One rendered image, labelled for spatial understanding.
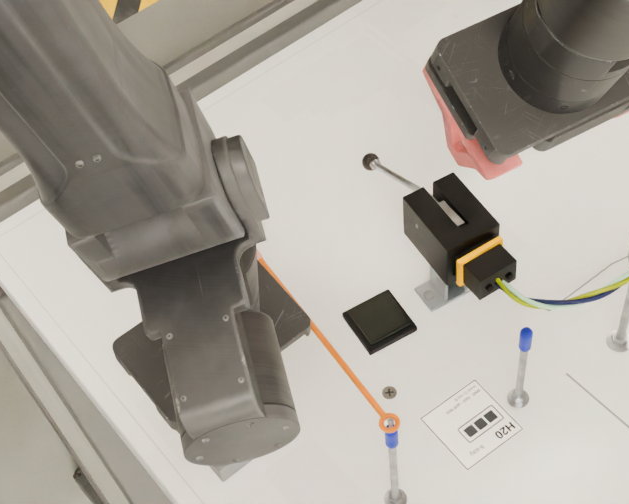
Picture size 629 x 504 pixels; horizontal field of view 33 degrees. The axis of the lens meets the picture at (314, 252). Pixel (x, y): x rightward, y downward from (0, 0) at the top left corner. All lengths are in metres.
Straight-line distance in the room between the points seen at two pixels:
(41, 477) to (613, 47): 1.56
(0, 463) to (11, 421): 0.07
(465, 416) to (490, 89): 0.29
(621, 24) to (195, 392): 0.24
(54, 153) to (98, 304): 0.43
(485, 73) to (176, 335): 0.19
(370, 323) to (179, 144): 0.37
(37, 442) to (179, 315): 1.39
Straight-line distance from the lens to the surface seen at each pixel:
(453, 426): 0.74
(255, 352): 0.51
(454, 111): 0.53
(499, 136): 0.51
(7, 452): 1.88
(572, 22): 0.46
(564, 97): 0.50
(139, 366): 0.63
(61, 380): 1.02
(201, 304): 0.50
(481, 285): 0.71
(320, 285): 0.80
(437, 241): 0.71
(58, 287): 0.85
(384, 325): 0.77
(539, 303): 0.70
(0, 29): 0.34
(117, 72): 0.39
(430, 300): 0.79
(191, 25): 1.88
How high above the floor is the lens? 1.76
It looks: 62 degrees down
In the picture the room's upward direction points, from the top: 105 degrees clockwise
